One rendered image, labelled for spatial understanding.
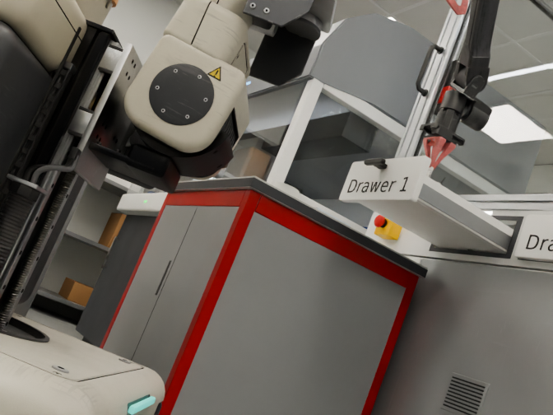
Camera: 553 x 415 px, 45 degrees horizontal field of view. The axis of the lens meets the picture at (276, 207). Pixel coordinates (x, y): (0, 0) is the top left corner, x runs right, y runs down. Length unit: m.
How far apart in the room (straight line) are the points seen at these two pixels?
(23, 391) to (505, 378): 1.07
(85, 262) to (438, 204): 4.37
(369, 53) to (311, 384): 1.40
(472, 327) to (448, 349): 0.09
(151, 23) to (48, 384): 5.24
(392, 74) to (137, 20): 3.57
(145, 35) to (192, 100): 4.86
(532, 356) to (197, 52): 0.96
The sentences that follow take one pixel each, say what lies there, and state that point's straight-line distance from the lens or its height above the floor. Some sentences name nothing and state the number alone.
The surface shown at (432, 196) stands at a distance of 1.56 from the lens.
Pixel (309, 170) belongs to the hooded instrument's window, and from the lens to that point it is 2.47.
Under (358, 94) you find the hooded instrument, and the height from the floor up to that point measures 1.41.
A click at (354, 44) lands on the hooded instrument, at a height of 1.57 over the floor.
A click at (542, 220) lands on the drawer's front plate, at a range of 1.67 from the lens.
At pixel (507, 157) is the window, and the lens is 1.90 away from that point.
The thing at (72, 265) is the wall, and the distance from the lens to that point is 5.64.
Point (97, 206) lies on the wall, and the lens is 5.66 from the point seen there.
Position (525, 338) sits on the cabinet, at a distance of 1.60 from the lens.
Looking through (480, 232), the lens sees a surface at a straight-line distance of 1.66.
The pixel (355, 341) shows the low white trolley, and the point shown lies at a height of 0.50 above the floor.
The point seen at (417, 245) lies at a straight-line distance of 1.96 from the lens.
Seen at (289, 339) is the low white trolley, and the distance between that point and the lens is 1.65.
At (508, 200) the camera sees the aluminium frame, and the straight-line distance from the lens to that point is 1.79.
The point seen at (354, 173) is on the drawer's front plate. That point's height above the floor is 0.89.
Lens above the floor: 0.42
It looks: 11 degrees up
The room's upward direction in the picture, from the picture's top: 22 degrees clockwise
